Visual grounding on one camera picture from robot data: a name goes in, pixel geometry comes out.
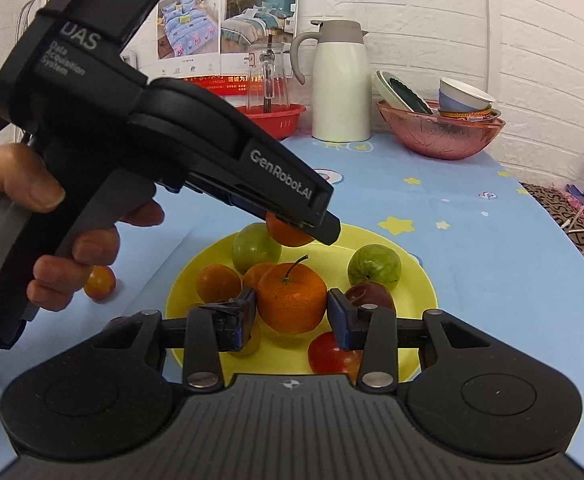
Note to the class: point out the leopard print cloth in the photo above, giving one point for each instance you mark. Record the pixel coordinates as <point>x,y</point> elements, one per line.
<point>554,207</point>

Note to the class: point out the patterned rim bowl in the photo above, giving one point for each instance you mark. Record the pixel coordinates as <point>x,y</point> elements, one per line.
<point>471,115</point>

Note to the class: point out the white wall pipe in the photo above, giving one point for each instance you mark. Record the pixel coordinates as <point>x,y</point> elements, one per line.
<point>486,25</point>

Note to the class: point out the clear glass pitcher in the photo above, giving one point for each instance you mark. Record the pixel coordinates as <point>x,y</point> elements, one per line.
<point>269,77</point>

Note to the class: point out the white dish with dark inside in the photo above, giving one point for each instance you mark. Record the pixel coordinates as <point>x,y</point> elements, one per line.
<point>404,94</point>

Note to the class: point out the white and blue bowl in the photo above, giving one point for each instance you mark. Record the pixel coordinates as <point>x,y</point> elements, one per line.
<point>461,96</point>

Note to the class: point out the yellow plastic plate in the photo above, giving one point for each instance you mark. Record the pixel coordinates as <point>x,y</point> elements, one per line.
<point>327,260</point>

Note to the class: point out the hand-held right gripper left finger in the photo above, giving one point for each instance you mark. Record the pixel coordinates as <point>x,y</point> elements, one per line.
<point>246,317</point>

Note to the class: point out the person's left hand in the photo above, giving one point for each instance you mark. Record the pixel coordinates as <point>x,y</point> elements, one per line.
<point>12,170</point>

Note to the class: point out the white thermos jug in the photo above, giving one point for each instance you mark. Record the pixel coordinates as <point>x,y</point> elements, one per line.
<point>342,90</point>

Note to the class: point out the orange with stem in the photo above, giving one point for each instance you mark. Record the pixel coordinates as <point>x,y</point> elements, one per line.
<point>292,302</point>

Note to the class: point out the pink glass bowl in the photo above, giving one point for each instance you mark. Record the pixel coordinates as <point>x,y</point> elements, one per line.
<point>436,137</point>

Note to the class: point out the green guava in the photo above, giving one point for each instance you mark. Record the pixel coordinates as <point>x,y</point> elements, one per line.
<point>252,252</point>
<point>374,267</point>

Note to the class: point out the red apple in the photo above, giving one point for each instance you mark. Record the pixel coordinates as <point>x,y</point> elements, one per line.
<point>329,357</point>

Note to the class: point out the blue star printed tablecloth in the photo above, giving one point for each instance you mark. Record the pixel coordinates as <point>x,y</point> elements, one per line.
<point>471,260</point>

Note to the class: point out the small yellow-brown longan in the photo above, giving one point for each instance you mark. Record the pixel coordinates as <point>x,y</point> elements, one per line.
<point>253,342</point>

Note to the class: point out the red plastic basket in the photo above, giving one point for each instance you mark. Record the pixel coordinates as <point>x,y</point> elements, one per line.
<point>282,120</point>

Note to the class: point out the wall poster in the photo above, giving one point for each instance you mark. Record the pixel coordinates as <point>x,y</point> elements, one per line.
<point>252,15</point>

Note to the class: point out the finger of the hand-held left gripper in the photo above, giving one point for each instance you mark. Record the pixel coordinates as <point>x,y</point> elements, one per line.
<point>324,227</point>

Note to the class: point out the dark purple plum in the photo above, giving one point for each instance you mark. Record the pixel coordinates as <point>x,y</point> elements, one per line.
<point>371,295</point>

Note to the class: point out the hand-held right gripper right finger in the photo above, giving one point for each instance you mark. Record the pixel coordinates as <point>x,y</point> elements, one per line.
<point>337,320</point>

